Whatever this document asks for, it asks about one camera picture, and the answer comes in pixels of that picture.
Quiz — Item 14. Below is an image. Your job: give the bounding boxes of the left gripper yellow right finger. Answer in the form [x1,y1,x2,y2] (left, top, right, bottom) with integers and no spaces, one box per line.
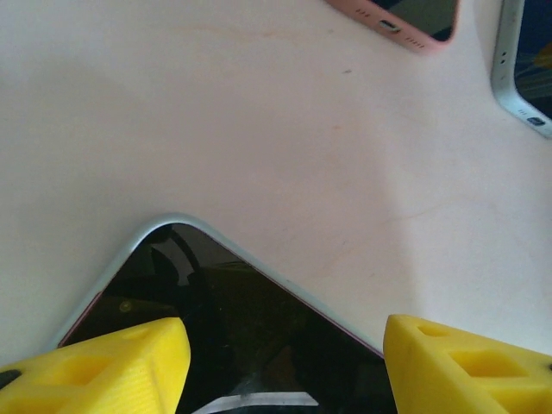
[383,313,552,414]

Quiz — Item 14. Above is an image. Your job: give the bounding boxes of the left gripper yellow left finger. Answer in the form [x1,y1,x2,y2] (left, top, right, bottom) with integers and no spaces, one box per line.
[0,317,192,414]

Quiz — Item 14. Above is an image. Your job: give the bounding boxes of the black phone with pink edge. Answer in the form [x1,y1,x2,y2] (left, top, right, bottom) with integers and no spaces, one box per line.
[58,223,398,414]

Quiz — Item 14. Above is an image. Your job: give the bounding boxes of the black phone in pink case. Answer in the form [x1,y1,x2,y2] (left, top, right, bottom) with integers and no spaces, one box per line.
[323,0,459,55]

